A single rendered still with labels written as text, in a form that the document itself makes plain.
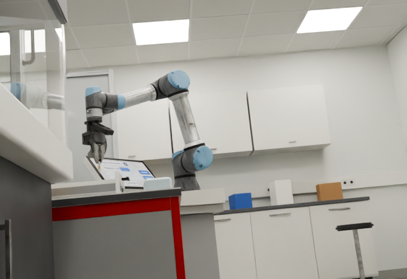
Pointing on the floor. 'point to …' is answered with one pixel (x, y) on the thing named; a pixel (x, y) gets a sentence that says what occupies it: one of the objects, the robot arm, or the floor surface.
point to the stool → (357, 241)
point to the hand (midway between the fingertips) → (99, 160)
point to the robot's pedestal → (200, 241)
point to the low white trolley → (119, 236)
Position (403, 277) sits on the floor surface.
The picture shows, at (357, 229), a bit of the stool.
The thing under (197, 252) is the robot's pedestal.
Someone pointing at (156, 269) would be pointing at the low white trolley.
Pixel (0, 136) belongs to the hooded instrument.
